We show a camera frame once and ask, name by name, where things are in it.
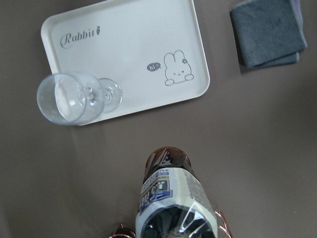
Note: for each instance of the grey folded cloth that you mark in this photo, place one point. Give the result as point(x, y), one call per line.
point(269, 32)

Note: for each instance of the clear wine glass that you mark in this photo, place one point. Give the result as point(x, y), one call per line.
point(76, 98)

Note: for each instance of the cream rabbit tray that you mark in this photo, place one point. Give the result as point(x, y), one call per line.
point(151, 48)

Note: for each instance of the tea bottle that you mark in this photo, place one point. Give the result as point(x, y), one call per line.
point(173, 203)

